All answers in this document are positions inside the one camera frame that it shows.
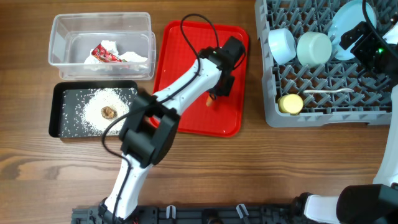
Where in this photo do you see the orange carrot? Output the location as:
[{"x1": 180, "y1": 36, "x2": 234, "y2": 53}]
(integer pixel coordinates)
[{"x1": 206, "y1": 96, "x2": 214, "y2": 107}]

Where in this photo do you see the light blue plate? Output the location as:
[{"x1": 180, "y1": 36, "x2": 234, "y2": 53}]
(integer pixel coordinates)
[{"x1": 328, "y1": 0, "x2": 366, "y2": 61}]

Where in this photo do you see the white plastic spoon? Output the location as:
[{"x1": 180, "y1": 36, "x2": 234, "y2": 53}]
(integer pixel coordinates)
[{"x1": 303, "y1": 88, "x2": 354, "y2": 94}]

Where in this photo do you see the mint green bowl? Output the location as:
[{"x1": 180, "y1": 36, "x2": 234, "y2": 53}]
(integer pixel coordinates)
[{"x1": 297, "y1": 32, "x2": 332, "y2": 68}]

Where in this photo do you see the yellow plastic cup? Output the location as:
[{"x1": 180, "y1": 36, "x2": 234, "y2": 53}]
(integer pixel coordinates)
[{"x1": 277, "y1": 94, "x2": 303, "y2": 115}]

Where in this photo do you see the light blue rice bowl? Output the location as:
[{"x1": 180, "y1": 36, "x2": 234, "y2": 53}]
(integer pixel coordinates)
[{"x1": 268, "y1": 28, "x2": 297, "y2": 65}]

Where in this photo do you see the white tissue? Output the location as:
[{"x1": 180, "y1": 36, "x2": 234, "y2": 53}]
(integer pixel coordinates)
[{"x1": 84, "y1": 40, "x2": 149, "y2": 71}]

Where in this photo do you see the white rice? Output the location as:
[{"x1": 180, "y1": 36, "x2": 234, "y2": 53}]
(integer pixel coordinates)
[{"x1": 60, "y1": 87, "x2": 138, "y2": 137}]

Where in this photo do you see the brown mushroom piece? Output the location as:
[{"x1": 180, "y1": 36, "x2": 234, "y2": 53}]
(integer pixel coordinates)
[{"x1": 101, "y1": 106, "x2": 118, "y2": 120}]

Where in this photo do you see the red snack wrapper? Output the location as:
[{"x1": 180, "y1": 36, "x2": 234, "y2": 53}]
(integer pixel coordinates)
[{"x1": 91, "y1": 44, "x2": 126, "y2": 63}]

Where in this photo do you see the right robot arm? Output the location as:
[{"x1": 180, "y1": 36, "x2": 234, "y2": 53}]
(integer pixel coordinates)
[{"x1": 290, "y1": 21, "x2": 397, "y2": 223}]

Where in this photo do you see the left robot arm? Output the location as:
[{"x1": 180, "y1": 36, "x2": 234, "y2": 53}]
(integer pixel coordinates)
[{"x1": 98, "y1": 37, "x2": 246, "y2": 223}]

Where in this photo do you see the red plastic tray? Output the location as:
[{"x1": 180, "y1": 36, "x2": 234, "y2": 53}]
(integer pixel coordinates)
[{"x1": 153, "y1": 21, "x2": 247, "y2": 138}]

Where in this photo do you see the black square bin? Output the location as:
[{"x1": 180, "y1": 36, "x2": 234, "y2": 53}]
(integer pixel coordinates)
[{"x1": 49, "y1": 80, "x2": 137, "y2": 138}]

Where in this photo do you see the clear plastic bin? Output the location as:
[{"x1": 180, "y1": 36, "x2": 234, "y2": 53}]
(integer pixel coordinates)
[{"x1": 48, "y1": 12, "x2": 156, "y2": 80}]

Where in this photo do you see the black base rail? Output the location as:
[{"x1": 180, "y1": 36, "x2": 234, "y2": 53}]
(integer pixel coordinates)
[{"x1": 70, "y1": 203, "x2": 312, "y2": 224}]

